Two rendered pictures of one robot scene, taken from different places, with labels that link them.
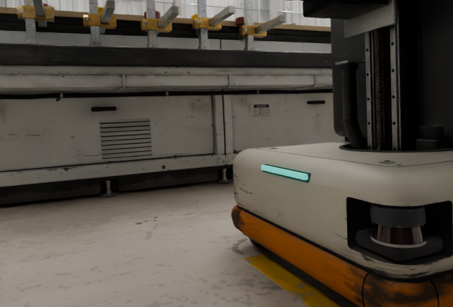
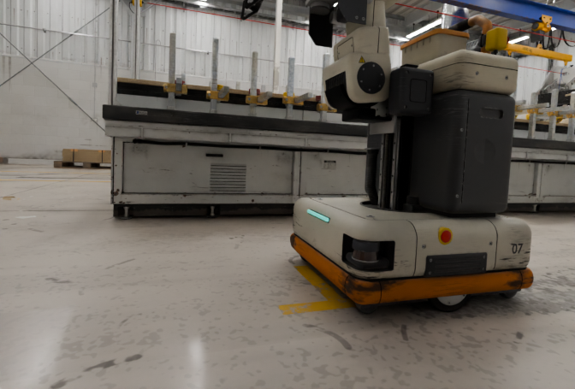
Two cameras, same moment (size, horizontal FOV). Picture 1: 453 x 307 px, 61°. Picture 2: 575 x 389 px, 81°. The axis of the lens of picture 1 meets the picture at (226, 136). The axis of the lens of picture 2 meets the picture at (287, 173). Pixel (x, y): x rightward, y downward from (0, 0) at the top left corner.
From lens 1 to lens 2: 41 cm
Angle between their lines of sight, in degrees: 5
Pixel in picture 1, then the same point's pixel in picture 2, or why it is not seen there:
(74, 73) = (197, 130)
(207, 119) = (288, 168)
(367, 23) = (381, 128)
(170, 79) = (263, 139)
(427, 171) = (384, 224)
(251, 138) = (320, 185)
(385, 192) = (358, 232)
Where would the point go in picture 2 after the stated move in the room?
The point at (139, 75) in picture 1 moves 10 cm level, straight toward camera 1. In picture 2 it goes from (241, 135) to (241, 134)
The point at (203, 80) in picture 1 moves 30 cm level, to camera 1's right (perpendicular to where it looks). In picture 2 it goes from (287, 141) to (331, 143)
